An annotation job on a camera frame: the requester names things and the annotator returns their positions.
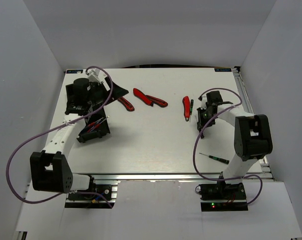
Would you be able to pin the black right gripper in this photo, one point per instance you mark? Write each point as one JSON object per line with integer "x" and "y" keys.
{"x": 202, "y": 123}

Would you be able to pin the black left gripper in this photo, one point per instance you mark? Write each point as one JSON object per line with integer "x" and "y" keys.
{"x": 117, "y": 92}

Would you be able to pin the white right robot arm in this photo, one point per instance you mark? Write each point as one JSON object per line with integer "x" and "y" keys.
{"x": 252, "y": 136}

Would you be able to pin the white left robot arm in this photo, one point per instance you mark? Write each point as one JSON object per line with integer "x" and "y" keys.
{"x": 84, "y": 120}

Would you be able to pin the green black screwdriver upper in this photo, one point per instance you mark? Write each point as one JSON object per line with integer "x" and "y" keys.
{"x": 191, "y": 109}

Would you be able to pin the red black utility knife left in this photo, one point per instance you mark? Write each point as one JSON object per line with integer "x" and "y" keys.
{"x": 128, "y": 106}

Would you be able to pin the red folding knife centre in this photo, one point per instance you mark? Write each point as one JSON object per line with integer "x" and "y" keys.
{"x": 140, "y": 95}

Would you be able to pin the red knife right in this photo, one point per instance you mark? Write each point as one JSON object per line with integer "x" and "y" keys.
{"x": 186, "y": 106}

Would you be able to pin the blue label left corner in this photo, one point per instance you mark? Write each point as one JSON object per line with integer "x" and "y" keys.
{"x": 72, "y": 71}

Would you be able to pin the blue label corner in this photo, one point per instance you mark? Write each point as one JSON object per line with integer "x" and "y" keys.
{"x": 222, "y": 70}
{"x": 72, "y": 71}

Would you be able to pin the black compartment tool bin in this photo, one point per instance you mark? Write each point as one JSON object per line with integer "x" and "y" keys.
{"x": 101, "y": 131}

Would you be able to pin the green black screwdriver front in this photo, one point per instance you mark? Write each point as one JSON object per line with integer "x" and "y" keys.
{"x": 218, "y": 159}

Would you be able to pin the blue label right corner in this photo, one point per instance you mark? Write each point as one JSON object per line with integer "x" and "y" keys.
{"x": 222, "y": 70}

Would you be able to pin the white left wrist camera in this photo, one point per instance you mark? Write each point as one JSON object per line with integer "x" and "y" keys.
{"x": 93, "y": 74}

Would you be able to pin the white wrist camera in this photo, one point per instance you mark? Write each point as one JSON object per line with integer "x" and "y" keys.
{"x": 93, "y": 74}
{"x": 203, "y": 101}

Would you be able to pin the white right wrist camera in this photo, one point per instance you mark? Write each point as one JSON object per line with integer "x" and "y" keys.
{"x": 203, "y": 101}

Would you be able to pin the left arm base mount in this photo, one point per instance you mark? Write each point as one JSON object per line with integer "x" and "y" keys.
{"x": 101, "y": 194}

